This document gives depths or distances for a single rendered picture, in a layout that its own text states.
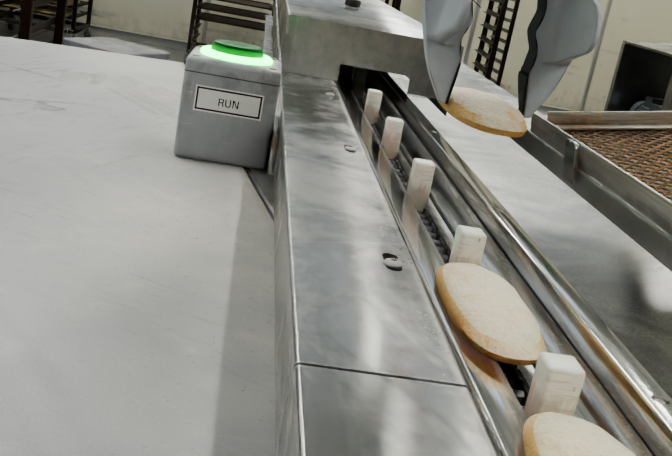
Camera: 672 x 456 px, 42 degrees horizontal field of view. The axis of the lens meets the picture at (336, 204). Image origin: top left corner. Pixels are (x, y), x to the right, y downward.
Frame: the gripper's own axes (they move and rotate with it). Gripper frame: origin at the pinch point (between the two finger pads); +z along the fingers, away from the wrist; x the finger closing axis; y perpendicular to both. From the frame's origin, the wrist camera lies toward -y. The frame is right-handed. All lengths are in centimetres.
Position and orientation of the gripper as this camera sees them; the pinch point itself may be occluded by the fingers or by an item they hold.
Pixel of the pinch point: (485, 81)
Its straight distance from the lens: 45.8
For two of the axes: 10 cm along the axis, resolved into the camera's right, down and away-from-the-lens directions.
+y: 0.7, 2.9, -9.6
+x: 9.8, 1.6, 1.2
